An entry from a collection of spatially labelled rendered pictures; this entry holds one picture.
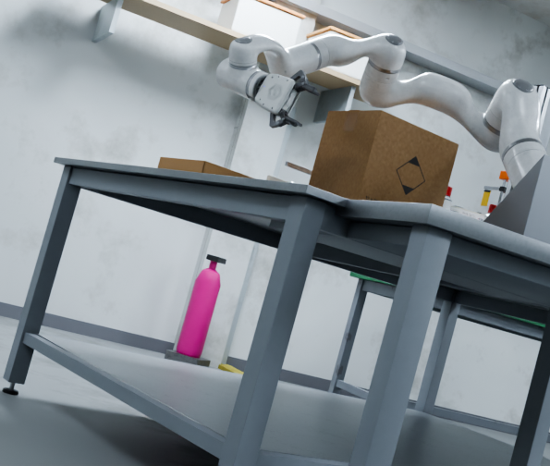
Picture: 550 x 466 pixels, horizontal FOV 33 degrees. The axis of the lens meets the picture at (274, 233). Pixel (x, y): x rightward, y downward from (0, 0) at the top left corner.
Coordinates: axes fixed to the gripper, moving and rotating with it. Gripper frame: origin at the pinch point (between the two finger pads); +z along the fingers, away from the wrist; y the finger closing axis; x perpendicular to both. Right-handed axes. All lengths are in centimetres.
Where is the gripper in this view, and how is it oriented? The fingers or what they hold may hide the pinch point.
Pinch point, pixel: (305, 107)
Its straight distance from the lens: 244.9
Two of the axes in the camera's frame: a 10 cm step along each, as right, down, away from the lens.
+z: 6.8, 4.0, -6.1
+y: 4.9, -8.7, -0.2
